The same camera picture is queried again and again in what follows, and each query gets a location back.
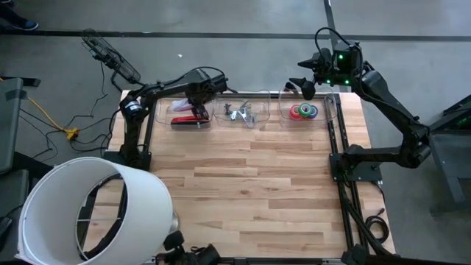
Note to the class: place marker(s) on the grey equipment cart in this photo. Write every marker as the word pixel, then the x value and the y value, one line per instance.
pixel 9 129

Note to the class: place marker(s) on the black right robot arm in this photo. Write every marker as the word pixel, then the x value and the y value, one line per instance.
pixel 390 106

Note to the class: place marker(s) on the person's shoe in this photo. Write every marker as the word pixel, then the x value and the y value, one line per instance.
pixel 25 25

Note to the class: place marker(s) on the white lamp shade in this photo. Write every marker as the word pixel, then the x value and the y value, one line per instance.
pixel 147 206

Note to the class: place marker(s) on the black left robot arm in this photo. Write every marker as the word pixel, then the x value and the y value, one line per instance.
pixel 134 140

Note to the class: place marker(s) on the blue tape roll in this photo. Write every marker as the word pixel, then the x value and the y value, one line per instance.
pixel 315 113

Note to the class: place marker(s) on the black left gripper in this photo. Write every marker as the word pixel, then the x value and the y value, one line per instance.
pixel 202 90

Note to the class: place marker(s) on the red tape roll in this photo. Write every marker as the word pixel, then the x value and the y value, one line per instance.
pixel 292 112

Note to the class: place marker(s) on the green tape roll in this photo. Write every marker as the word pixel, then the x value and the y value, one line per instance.
pixel 310 106

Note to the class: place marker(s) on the black aluminium table frame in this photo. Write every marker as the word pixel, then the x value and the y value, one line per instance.
pixel 334 129

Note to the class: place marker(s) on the clear plastic bin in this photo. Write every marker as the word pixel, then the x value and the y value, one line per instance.
pixel 163 114
pixel 263 106
pixel 325 110

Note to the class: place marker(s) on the red stapler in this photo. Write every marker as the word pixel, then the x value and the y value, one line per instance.
pixel 184 120

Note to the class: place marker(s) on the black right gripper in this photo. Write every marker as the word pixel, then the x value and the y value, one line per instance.
pixel 327 68

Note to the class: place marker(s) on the black table clamp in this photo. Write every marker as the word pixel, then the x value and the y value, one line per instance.
pixel 290 87

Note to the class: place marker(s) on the silver lamp base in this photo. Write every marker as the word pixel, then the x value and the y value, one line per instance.
pixel 175 222

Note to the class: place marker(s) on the grey metal stand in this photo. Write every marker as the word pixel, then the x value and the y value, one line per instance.
pixel 447 173

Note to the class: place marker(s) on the light blue staple remover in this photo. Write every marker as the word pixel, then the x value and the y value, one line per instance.
pixel 243 113

